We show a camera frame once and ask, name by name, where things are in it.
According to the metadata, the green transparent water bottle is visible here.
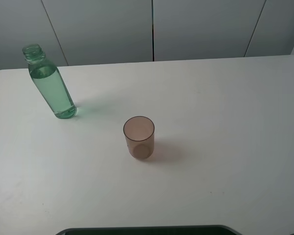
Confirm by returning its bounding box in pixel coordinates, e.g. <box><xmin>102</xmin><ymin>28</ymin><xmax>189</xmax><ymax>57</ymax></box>
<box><xmin>22</xmin><ymin>44</ymin><xmax>77</xmax><ymax>119</ymax></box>

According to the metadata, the pink transparent plastic cup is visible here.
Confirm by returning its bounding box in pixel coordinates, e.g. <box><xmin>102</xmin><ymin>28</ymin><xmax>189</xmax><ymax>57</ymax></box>
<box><xmin>123</xmin><ymin>116</ymin><xmax>155</xmax><ymax>160</ymax></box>

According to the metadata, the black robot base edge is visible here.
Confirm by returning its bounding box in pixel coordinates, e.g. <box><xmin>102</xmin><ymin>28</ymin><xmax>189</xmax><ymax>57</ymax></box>
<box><xmin>58</xmin><ymin>225</ymin><xmax>239</xmax><ymax>235</ymax></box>

